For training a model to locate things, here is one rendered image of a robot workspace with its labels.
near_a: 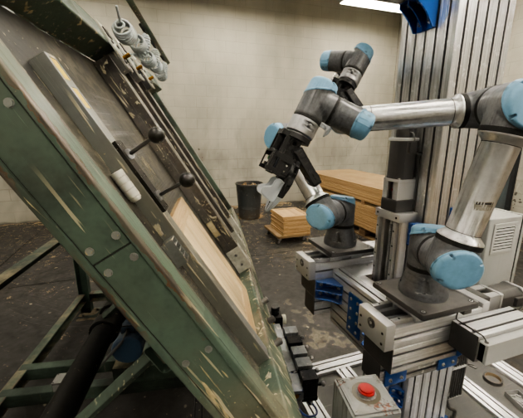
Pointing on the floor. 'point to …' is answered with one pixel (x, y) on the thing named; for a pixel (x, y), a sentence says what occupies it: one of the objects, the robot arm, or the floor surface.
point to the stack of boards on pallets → (343, 178)
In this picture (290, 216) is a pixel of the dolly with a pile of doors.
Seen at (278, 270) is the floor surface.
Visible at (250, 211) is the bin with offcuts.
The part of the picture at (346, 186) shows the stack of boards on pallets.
